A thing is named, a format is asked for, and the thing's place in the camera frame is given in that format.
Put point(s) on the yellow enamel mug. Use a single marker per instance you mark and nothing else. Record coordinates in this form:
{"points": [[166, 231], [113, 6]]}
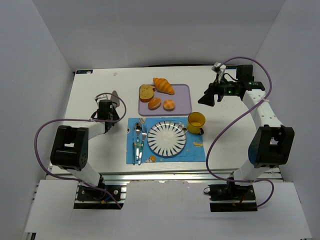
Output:
{"points": [[195, 123]]}

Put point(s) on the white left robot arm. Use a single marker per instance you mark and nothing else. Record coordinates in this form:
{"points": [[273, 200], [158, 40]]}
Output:
{"points": [[70, 149]]}

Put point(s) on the blue cartoon placemat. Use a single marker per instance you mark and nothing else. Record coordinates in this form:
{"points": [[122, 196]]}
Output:
{"points": [[192, 152]]}

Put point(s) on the sesame cream bun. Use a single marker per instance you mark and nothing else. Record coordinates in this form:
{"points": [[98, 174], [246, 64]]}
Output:
{"points": [[154, 103]]}

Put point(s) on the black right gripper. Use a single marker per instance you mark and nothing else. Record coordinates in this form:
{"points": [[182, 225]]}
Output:
{"points": [[216, 90]]}

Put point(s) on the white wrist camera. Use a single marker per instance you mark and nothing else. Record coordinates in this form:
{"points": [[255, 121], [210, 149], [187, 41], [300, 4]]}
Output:
{"points": [[219, 69], [101, 97]]}

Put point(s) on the aluminium table frame rail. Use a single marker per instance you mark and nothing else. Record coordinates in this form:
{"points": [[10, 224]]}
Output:
{"points": [[169, 171]]}

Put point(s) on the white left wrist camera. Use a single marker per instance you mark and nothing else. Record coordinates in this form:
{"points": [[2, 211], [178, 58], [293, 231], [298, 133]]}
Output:
{"points": [[101, 97]]}

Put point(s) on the silver spoon teal handle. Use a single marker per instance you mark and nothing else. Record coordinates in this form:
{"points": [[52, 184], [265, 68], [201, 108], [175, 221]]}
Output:
{"points": [[138, 130]]}

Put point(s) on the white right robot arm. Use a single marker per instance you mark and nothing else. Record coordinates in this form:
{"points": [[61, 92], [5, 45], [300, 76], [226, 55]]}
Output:
{"points": [[272, 142]]}

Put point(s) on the round golden bread roll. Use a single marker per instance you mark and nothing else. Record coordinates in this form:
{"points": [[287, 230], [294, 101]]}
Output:
{"points": [[169, 104]]}

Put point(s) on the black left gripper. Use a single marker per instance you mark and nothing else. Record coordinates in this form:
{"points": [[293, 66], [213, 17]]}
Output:
{"points": [[114, 116]]}

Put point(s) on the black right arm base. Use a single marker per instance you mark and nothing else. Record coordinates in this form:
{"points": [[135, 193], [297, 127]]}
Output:
{"points": [[229, 197]]}

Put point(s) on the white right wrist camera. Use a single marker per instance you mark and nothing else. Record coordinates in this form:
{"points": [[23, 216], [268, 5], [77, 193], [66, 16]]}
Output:
{"points": [[219, 69]]}

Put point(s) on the silver fork teal handle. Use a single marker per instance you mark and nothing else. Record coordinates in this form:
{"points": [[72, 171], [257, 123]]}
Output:
{"points": [[144, 134]]}

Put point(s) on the brown toast slice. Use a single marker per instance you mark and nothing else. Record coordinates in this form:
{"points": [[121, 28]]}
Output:
{"points": [[146, 92]]}

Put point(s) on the orange striped croissant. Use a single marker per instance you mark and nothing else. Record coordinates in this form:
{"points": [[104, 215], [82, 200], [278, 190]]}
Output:
{"points": [[162, 85]]}

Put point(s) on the white blue striped plate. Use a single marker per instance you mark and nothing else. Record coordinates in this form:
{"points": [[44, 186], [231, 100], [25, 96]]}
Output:
{"points": [[166, 139]]}

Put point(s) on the silver knife teal handle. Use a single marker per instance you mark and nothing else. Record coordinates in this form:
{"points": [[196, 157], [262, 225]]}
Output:
{"points": [[133, 147]]}

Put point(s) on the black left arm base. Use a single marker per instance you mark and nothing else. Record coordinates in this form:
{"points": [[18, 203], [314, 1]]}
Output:
{"points": [[87, 198]]}

